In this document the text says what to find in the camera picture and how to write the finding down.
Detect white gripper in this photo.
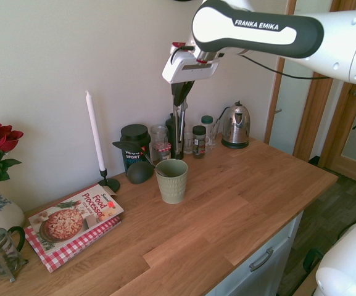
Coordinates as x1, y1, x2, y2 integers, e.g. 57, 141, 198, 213
161, 50, 222, 106

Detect metal tongs with black tips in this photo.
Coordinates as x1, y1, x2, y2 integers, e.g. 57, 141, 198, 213
168, 92, 189, 160

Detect green ribbed holder cup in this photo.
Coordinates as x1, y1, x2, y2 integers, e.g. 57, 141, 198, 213
155, 158, 189, 205

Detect black candle holder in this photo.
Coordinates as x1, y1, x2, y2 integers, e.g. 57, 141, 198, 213
97, 168, 121, 192

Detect jar with green lid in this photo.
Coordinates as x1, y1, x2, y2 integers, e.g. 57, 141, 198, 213
200, 115, 214, 146

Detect black shaker bottle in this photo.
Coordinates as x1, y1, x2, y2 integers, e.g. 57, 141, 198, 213
165, 112, 186, 160

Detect empty clear glass jar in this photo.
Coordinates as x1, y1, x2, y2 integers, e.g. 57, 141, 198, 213
149, 124, 170, 146

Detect small clear drinking glass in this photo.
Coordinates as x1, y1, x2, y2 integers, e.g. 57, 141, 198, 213
183, 124, 196, 154

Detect spice jar with dark lid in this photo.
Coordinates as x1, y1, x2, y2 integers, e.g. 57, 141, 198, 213
192, 125, 208, 160

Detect clear glass mug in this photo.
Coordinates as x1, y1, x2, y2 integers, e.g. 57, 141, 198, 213
205, 118, 221, 151

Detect jar with red gingham lid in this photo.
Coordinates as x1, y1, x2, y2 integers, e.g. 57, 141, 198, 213
152, 142, 173, 163

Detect stainless steel kettle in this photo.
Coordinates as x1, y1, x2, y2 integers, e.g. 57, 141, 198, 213
220, 100, 252, 150

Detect black protein powder tub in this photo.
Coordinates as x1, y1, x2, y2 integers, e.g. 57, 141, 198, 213
120, 123, 152, 177

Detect black ladle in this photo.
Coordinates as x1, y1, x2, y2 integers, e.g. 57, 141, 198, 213
112, 140, 157, 170

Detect dark grey ladle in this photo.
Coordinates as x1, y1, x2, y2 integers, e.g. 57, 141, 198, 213
126, 160, 168, 186

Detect white taper candle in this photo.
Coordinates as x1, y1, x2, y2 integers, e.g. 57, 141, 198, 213
85, 89, 107, 172

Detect Food Processor cookbook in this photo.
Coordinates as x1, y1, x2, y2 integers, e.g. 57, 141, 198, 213
27, 183, 125, 255

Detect white cabinet drawer front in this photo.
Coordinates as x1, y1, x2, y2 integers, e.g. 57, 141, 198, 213
207, 212, 304, 296

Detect red gingham book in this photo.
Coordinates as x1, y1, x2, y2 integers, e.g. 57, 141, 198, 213
23, 215, 123, 274

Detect red and white wrist camera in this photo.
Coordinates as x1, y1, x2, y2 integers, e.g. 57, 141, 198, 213
168, 41, 196, 63

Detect metal drawer handle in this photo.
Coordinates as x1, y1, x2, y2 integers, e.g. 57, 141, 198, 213
249, 248, 275, 273

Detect black strap object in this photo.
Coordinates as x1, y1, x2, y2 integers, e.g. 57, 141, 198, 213
302, 247, 325, 276

